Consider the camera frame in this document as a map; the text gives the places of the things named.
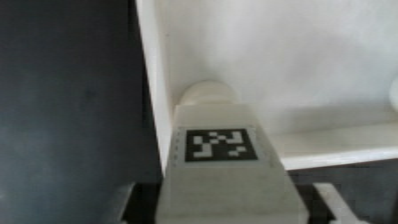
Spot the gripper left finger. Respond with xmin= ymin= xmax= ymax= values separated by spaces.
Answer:
xmin=94 ymin=181 xmax=163 ymax=224

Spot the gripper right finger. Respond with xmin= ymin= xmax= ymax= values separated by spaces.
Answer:
xmin=296 ymin=182 xmax=371 ymax=224

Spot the white table leg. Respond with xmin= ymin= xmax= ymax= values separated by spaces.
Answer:
xmin=154 ymin=81 xmax=309 ymax=224

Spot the white square tabletop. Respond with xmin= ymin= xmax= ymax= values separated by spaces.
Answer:
xmin=136 ymin=0 xmax=398 ymax=170

